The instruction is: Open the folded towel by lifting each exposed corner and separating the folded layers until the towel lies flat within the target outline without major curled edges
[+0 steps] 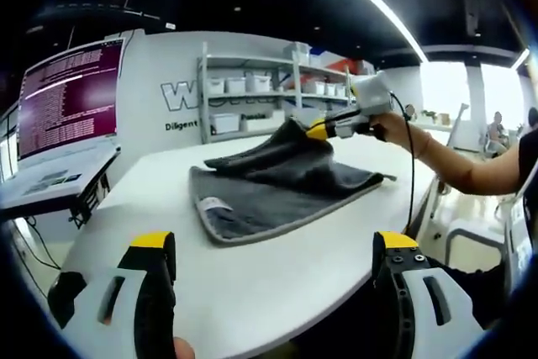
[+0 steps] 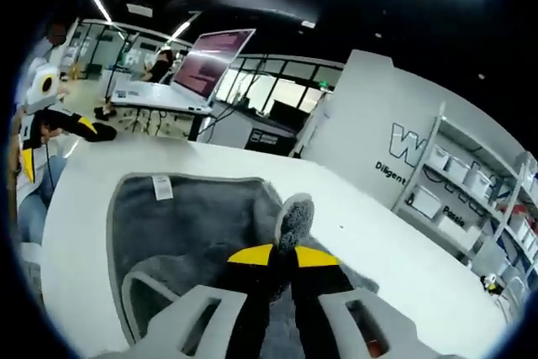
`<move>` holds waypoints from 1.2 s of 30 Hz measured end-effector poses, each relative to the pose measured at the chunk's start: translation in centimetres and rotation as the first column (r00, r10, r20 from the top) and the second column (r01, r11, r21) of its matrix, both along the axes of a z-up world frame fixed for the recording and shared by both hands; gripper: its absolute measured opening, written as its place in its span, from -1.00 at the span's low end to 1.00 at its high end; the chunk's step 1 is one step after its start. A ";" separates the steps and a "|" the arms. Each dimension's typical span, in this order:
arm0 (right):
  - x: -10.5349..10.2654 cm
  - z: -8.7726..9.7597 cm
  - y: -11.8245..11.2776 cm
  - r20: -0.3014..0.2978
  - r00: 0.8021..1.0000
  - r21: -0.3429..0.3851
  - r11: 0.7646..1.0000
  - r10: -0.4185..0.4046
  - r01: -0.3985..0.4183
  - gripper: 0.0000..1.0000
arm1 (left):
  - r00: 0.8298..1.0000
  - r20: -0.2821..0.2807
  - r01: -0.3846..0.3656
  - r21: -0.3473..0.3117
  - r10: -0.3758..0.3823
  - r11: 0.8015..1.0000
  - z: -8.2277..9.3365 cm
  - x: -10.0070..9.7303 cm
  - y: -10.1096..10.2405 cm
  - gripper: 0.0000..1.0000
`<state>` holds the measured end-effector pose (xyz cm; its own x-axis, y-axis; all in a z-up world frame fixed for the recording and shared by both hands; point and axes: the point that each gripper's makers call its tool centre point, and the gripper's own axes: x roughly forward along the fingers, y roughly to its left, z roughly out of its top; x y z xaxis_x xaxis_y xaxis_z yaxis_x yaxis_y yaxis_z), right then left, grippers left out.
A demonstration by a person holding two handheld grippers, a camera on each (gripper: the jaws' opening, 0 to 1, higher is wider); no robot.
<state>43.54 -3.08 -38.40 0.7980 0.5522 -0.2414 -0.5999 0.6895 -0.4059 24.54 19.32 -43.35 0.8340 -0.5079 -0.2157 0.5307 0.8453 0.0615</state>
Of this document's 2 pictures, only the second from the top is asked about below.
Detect grey towel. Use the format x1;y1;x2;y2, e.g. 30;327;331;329
105;172;379;359

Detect person's left hand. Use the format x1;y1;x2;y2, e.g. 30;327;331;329
40;122;65;142

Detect black rounded object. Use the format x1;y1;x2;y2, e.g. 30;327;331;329
90;121;118;142

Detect white laptop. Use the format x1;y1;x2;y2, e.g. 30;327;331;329
109;29;257;116

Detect grey cabinet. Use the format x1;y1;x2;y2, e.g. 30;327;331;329
201;108;298;156

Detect small white yellow device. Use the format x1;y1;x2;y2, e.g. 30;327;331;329
480;273;504;293

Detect grey metal shelving rack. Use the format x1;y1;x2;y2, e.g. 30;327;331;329
390;102;538;326

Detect black monitor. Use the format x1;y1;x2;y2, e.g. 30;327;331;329
268;98;308;124

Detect row of white storage bins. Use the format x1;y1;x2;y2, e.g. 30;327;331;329
409;144;538;267

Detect black framed glass partition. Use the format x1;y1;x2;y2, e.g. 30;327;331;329
216;54;345;114

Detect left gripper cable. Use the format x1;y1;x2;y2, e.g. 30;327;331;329
44;140;58;192

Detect wire rack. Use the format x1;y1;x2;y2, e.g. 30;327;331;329
494;277;530;320

